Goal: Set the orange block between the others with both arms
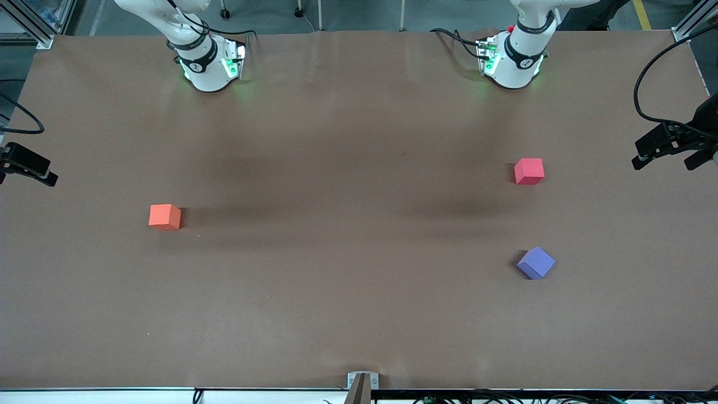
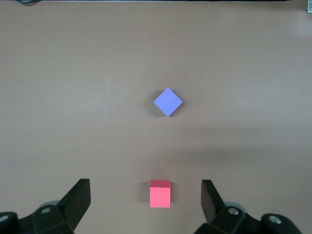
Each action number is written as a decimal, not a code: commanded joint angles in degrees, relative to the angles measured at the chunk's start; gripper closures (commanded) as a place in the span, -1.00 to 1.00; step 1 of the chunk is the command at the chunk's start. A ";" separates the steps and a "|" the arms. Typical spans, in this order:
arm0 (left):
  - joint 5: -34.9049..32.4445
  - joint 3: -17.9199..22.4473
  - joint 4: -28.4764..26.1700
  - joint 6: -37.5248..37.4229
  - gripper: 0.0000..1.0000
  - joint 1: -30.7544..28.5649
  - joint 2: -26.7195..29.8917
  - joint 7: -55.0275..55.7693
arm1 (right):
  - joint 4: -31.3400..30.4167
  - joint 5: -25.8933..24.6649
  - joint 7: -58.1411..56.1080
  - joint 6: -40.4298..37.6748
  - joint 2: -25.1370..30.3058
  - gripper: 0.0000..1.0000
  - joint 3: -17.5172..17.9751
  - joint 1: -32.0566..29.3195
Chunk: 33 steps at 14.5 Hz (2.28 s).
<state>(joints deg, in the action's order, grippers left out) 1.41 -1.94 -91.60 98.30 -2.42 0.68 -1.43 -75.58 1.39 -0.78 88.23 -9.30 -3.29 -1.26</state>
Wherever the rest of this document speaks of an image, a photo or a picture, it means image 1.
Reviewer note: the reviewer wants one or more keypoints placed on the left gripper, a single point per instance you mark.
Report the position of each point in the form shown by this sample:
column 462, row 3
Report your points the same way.
column 705, row 120

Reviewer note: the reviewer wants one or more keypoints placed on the orange foam cube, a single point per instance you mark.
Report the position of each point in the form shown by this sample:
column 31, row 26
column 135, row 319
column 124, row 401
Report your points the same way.
column 164, row 216

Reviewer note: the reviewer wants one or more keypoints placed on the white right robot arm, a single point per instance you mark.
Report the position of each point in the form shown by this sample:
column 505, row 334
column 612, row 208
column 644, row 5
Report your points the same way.
column 205, row 70

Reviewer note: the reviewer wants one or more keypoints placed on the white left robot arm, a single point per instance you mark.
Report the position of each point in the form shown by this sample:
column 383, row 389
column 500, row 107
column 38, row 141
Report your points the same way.
column 513, row 70

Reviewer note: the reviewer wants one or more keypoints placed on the red foam cube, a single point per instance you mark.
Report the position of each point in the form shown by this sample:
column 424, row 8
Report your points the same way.
column 529, row 171

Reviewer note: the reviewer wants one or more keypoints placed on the purple foam cube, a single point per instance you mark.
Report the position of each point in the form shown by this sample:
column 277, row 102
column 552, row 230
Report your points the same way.
column 535, row 263

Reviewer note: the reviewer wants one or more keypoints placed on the thin white pole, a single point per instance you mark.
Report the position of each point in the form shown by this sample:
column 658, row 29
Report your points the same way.
column 320, row 14
column 401, row 14

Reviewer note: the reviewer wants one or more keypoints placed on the aluminium frame post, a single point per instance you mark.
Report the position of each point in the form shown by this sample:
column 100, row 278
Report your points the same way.
column 33, row 25
column 693, row 22

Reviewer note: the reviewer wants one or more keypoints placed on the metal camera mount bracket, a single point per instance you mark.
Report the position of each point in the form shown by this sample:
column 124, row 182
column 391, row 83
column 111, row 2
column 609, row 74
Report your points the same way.
column 362, row 384

